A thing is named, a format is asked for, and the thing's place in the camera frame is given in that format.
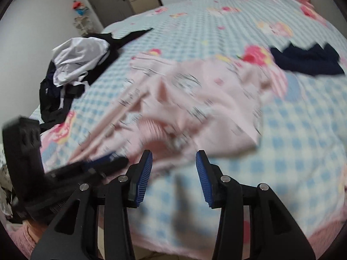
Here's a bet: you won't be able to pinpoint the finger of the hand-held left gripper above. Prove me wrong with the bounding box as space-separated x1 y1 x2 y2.
89 156 129 178
69 152 122 168

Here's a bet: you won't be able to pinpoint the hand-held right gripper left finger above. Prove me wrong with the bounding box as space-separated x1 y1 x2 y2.
30 149 154 260

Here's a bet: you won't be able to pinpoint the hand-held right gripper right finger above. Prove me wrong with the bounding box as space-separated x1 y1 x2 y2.
196 149 316 260

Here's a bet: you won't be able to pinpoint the pink printed pajama pants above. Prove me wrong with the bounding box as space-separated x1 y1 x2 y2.
72 58 274 163

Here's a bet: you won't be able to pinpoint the black garment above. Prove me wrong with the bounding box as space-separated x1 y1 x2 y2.
39 28 154 130

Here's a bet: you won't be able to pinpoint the blue checked cartoon blanket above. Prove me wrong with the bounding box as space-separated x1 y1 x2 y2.
27 0 347 255

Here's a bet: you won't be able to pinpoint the white garment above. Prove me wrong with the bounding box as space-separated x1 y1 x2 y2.
51 37 109 87

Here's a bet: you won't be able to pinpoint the white shelf rack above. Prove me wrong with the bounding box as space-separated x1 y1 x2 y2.
73 15 94 36

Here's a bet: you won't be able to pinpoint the red and blue toy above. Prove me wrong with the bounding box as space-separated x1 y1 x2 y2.
72 0 88 17

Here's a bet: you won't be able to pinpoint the navy garment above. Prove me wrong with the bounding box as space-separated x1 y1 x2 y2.
270 43 346 77

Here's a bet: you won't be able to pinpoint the grey door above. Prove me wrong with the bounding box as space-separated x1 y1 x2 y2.
79 0 137 29

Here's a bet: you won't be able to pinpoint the grey bed headboard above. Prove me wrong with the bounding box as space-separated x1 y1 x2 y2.
277 0 347 41

